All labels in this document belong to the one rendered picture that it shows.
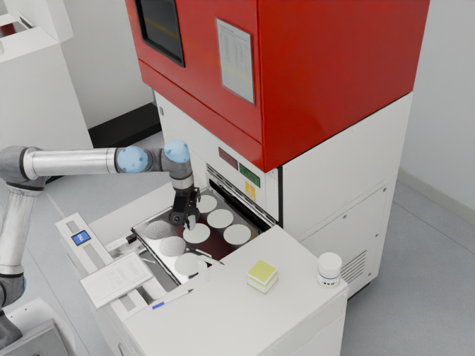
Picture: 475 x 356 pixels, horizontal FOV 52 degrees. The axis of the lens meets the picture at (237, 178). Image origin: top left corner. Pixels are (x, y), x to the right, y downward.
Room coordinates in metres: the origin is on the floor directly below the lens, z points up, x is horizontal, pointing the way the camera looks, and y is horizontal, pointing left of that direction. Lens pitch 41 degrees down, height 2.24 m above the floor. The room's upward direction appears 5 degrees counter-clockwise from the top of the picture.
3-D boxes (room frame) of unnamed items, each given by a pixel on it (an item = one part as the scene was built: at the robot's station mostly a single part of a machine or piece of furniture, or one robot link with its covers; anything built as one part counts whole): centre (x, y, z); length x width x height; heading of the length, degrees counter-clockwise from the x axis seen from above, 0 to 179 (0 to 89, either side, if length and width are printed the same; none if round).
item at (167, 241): (1.27, 0.17, 0.90); 0.34 x 0.34 x 0.01; 34
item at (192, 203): (1.22, 0.18, 1.13); 0.09 x 0.08 x 0.12; 166
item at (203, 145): (1.55, 0.09, 1.02); 0.82 x 0.03 x 0.40; 34
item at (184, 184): (1.22, 0.18, 1.21); 0.08 x 0.08 x 0.05
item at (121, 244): (1.23, 0.47, 0.89); 0.08 x 0.03 x 0.03; 124
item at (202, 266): (1.00, 0.12, 1.03); 0.06 x 0.04 x 0.13; 124
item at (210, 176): (1.40, 0.00, 0.89); 0.44 x 0.02 x 0.10; 34
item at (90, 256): (1.12, 0.51, 0.89); 0.55 x 0.09 x 0.14; 34
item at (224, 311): (0.89, 0.03, 0.89); 0.62 x 0.35 x 0.14; 124
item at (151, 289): (1.10, 0.38, 0.87); 0.36 x 0.08 x 0.03; 34
